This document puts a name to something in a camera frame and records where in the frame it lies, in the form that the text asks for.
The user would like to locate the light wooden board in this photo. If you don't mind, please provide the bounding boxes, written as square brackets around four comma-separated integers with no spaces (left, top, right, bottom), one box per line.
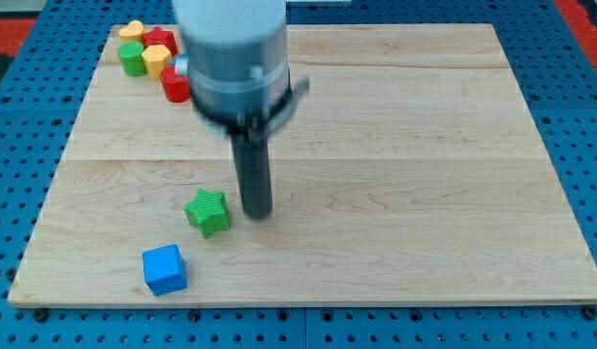
[9,24,597,309]

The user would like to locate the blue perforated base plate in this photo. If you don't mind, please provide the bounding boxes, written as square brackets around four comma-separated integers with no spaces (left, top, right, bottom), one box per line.
[0,0,597,348]

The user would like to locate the red cylinder block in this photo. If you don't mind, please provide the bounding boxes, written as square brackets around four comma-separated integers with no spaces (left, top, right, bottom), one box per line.
[160,66,191,103]

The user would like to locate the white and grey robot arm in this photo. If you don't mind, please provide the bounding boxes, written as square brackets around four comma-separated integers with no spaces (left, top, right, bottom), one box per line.
[173,0,310,142]

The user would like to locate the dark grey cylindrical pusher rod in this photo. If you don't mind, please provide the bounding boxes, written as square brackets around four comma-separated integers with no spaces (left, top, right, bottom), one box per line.
[231,135,272,220]

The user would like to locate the red star block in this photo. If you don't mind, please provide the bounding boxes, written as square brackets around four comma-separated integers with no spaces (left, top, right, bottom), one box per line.
[142,26,178,56]

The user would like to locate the green star block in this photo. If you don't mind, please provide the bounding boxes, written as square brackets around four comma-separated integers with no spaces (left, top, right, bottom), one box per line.
[183,188,231,239]

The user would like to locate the blue block behind arm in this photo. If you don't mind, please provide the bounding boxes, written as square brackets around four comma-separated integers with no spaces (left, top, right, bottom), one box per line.
[171,53,188,77]

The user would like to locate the yellow hexagon block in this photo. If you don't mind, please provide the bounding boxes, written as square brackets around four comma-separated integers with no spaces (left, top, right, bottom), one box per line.
[141,45,173,80]

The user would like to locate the yellow heart block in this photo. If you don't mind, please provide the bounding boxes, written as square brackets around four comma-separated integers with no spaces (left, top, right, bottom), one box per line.
[118,19,144,44]

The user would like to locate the green cylinder block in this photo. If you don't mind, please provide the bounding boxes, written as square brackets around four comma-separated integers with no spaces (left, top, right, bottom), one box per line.
[117,41,147,78]

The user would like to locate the blue cube block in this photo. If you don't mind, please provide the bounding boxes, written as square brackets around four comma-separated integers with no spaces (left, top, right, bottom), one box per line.
[142,244,188,297]

